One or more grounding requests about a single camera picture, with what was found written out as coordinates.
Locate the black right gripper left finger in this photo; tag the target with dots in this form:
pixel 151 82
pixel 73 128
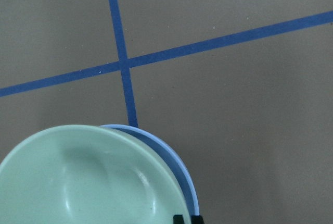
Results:
pixel 178 219

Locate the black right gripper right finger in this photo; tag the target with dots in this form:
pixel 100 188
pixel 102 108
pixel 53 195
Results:
pixel 197 219

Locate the blue bowl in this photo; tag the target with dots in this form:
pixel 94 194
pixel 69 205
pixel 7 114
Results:
pixel 171 158

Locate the green bowl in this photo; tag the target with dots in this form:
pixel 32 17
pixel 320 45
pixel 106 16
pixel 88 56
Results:
pixel 88 174

